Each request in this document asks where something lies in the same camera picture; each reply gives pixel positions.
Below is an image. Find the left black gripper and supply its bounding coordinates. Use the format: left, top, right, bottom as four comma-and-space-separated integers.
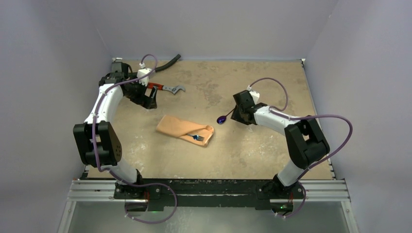
124, 76, 156, 109

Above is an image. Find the purple metallic spoon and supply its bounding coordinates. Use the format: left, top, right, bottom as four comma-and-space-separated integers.
216, 108, 236, 124

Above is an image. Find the peach cloth napkin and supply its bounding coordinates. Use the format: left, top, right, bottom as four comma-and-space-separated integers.
156, 115, 215, 147

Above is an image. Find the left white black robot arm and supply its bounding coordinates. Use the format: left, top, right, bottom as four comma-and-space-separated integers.
73, 61, 155, 199

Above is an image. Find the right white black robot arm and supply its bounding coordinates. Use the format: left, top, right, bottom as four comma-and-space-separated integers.
231, 90, 330, 198

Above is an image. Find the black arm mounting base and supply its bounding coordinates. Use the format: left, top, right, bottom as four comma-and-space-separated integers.
114, 178, 304, 212

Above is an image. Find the black foam hose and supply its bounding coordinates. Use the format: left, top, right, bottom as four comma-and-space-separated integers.
128, 54, 182, 78

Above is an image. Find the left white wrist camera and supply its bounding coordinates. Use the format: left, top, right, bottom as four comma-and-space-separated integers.
137, 68, 153, 86

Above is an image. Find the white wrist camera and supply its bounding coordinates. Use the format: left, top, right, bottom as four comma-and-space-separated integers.
137, 68, 153, 86
248, 89, 260, 104

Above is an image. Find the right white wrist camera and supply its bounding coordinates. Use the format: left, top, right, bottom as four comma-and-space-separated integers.
248, 89, 260, 104

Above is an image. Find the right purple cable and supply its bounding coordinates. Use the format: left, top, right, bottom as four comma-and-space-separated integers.
247, 77, 353, 218

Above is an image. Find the red handled adjustable wrench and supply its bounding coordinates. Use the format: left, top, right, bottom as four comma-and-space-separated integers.
148, 83, 186, 95

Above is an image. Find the aluminium frame rail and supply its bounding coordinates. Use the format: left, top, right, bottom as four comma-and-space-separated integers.
67, 56, 350, 220

